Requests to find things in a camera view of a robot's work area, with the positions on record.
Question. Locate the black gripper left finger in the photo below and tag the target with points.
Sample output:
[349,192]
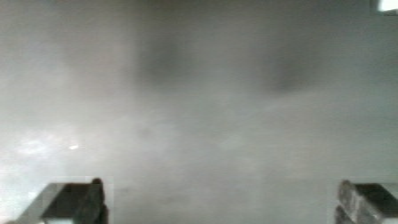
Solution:
[68,204]

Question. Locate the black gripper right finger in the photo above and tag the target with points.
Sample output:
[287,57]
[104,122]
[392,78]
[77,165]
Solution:
[369,203]

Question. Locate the white front drawer box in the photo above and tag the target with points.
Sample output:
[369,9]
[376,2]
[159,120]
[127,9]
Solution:
[214,101]

